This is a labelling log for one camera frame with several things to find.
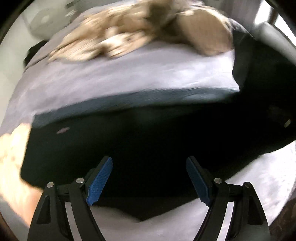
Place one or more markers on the lavender bed sheet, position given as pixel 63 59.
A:
pixel 115 74

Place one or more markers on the blue leaf-print mat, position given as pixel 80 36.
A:
pixel 115 102

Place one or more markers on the beige striped cloth pile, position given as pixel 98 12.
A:
pixel 138 27

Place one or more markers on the black bag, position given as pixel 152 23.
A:
pixel 32 52

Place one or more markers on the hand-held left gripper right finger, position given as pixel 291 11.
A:
pixel 199 183

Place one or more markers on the black pants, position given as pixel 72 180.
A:
pixel 150 143

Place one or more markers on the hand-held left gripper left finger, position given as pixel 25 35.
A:
pixel 99 183

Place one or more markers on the white round fan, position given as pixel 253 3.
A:
pixel 44 22

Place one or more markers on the peach cloth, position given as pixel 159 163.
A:
pixel 13 150

